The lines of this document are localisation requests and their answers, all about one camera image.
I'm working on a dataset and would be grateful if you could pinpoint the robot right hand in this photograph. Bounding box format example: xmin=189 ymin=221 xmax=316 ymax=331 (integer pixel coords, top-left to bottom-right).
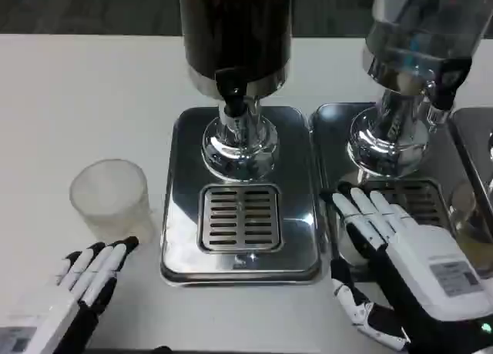
xmin=330 ymin=182 xmax=493 ymax=354

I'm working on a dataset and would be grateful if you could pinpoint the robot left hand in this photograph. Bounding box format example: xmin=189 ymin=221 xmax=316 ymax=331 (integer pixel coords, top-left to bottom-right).
xmin=0 ymin=235 xmax=173 ymax=354

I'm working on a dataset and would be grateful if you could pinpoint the clear ribbed glass cup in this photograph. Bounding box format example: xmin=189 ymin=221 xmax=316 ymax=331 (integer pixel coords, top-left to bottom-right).
xmin=69 ymin=159 xmax=156 ymax=245

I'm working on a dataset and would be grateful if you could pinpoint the steel drip tray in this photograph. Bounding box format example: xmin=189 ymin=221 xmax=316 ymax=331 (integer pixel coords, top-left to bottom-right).
xmin=159 ymin=105 xmax=323 ymax=288
xmin=310 ymin=102 xmax=493 ymax=282

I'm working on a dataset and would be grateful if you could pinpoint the black tap of clear dispenser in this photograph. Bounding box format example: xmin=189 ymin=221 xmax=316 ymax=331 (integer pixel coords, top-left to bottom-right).
xmin=424 ymin=55 xmax=474 ymax=135

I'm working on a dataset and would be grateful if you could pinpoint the clear tank drink dispenser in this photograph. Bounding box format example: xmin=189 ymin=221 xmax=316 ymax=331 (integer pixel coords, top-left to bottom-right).
xmin=345 ymin=0 xmax=493 ymax=179

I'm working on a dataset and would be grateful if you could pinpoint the black tap of dark dispenser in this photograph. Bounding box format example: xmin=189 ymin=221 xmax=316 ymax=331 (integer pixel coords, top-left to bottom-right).
xmin=214 ymin=68 xmax=250 ymax=119

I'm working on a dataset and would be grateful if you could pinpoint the dark liquid drink dispenser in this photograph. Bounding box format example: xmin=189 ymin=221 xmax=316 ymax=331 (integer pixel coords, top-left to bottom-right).
xmin=179 ymin=0 xmax=296 ymax=182

